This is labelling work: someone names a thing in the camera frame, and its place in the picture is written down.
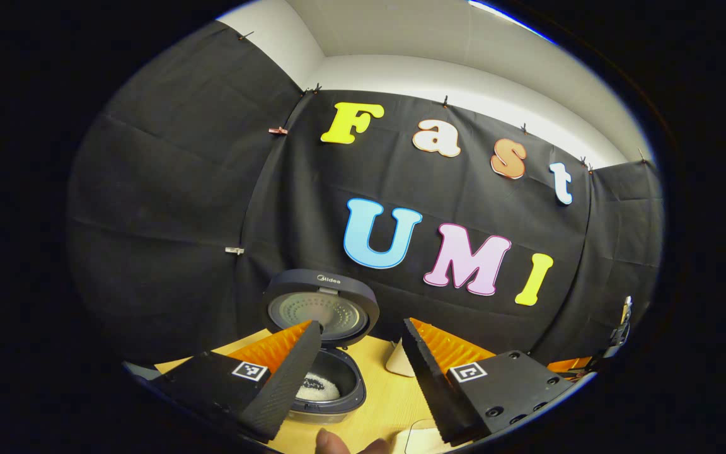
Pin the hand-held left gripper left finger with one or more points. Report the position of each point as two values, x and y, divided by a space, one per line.
287 384

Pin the black backdrop cloth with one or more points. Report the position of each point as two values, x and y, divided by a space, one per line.
161 221

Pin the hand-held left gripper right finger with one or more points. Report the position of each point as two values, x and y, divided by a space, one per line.
432 384

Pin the dark rice cooker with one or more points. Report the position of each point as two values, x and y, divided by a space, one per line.
338 372

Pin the pink cloth clip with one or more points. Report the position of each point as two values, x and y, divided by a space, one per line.
278 130

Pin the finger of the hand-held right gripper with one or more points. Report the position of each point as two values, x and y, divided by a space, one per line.
571 364

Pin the white toaster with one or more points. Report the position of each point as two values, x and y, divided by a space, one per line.
401 364

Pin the clear tray of rice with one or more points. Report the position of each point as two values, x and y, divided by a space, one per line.
423 438

